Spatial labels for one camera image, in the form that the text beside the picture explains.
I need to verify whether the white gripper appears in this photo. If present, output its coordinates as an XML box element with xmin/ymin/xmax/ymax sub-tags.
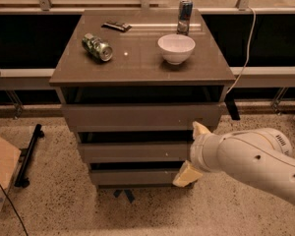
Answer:
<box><xmin>173</xmin><ymin>121</ymin><xmax>224</xmax><ymax>187</ymax></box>

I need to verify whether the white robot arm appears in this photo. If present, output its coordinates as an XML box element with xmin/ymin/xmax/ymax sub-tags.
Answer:
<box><xmin>173</xmin><ymin>122</ymin><xmax>295</xmax><ymax>206</ymax></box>

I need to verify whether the grey middle drawer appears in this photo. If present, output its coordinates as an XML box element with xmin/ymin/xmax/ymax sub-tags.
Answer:
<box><xmin>78</xmin><ymin>142</ymin><xmax>197</xmax><ymax>163</ymax></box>

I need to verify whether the grey drawer cabinet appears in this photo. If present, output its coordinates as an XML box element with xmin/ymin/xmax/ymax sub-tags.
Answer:
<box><xmin>48</xmin><ymin>9</ymin><xmax>237</xmax><ymax>193</ymax></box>

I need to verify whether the grey top drawer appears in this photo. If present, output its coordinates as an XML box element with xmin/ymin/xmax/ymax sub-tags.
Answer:
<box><xmin>62</xmin><ymin>104</ymin><xmax>221</xmax><ymax>132</ymax></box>

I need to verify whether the white ceramic bowl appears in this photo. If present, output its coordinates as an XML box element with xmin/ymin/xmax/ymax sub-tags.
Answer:
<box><xmin>157</xmin><ymin>34</ymin><xmax>196</xmax><ymax>65</ymax></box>

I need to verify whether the green soda can lying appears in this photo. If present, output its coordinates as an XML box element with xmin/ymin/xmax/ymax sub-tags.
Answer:
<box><xmin>82</xmin><ymin>33</ymin><xmax>113</xmax><ymax>62</ymax></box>

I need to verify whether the blue tall can upright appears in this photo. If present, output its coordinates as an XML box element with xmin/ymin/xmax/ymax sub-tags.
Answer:
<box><xmin>177</xmin><ymin>0</ymin><xmax>193</xmax><ymax>35</ymax></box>

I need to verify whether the dark snack bar wrapper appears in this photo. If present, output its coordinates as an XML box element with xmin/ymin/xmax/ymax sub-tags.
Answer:
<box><xmin>102</xmin><ymin>21</ymin><xmax>131</xmax><ymax>32</ymax></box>

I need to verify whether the black metal bar stand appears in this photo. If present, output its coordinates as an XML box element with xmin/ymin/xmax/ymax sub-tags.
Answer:
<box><xmin>15</xmin><ymin>124</ymin><xmax>44</xmax><ymax>188</ymax></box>

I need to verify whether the cardboard box left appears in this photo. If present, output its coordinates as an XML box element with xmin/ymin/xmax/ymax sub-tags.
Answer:
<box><xmin>0</xmin><ymin>136</ymin><xmax>21</xmax><ymax>210</ymax></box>

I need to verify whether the white cable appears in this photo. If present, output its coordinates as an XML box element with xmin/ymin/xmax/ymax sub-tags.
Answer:
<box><xmin>225</xmin><ymin>7</ymin><xmax>257</xmax><ymax>95</ymax></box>

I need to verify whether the black cable on floor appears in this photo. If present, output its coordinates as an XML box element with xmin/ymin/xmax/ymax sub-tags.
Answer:
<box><xmin>0</xmin><ymin>169</ymin><xmax>30</xmax><ymax>236</ymax></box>

